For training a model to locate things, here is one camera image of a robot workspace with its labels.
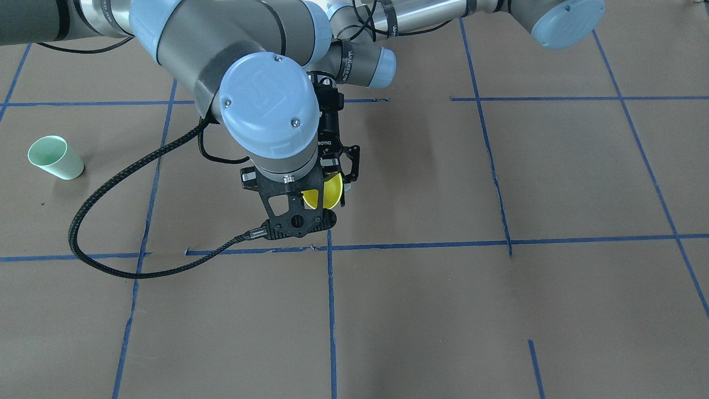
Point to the green plastic cup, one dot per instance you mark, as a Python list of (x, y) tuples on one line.
[(54, 155)]

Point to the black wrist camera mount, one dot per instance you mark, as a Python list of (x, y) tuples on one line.
[(283, 201)]

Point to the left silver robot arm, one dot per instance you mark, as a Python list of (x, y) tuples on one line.
[(552, 24)]

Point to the yellow plastic cup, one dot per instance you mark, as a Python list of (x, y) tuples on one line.
[(333, 189)]

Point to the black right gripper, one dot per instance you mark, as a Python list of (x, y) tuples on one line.
[(327, 128)]

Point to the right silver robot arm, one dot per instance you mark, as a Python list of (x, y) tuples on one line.
[(267, 71)]

